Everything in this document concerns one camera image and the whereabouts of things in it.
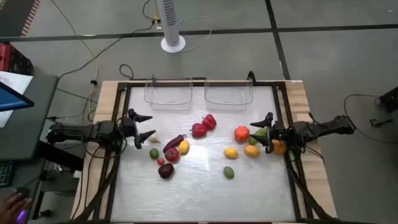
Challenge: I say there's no clear plastic basket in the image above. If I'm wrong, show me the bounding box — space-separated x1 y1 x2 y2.
203 77 254 111
143 74 194 111

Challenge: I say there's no backlit keyboard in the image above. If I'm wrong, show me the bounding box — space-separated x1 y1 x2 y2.
0 161 15 188

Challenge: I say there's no dark red plum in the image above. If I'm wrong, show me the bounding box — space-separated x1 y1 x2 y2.
157 162 175 179

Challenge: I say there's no thin black floor cable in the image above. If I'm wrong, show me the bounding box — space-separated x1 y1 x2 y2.
343 93 398 144

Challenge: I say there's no black computer mouse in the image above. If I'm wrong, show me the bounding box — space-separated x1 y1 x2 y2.
14 186 31 224

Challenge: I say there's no black table frame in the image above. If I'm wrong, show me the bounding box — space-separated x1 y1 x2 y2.
73 79 337 224

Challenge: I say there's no white cable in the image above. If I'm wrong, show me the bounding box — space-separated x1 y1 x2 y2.
177 16 214 53

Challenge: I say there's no yellow lemon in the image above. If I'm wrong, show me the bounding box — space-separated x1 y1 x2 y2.
223 147 239 160
178 139 191 156

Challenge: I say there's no red bell pepper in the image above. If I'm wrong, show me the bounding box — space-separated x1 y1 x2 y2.
190 123 208 138
201 113 218 131

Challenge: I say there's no red crate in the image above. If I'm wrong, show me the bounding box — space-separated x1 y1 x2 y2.
0 43 34 76

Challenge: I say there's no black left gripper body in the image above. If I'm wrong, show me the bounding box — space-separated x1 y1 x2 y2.
121 116 139 139

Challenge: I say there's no yellow cable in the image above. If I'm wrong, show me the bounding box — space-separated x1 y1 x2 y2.
50 0 99 114

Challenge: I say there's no black floor device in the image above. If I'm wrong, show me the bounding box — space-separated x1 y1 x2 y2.
378 86 398 113

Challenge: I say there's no large orange fruit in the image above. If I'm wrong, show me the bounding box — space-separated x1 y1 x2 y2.
272 139 287 156

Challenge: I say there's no dark purple eggplant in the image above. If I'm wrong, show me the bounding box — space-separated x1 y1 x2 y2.
162 134 187 154

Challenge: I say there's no white tower fan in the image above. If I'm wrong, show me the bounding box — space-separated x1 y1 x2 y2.
156 0 187 54

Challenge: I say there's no green avocado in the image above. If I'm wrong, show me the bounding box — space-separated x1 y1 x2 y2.
223 166 236 180

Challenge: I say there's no grey desk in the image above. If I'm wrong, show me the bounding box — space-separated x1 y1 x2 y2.
0 67 60 161

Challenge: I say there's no dark rug with striped edge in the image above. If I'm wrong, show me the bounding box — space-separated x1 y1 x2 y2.
0 0 42 38

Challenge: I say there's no orange-yellow mango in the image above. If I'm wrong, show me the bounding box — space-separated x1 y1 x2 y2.
244 144 261 159

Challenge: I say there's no green pepper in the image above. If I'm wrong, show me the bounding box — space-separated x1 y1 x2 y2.
248 127 269 146

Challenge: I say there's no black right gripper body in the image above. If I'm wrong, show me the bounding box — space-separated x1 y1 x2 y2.
270 121 290 146

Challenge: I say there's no looped black cable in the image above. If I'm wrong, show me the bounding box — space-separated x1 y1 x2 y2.
119 63 135 80

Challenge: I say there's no person's hand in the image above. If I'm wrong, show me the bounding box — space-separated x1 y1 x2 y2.
0 190 34 224

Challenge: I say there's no blue screen monitor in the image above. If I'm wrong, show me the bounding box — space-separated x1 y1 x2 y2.
0 81 35 113

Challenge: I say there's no long black floor cable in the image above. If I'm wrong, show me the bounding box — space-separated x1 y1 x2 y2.
58 0 157 81

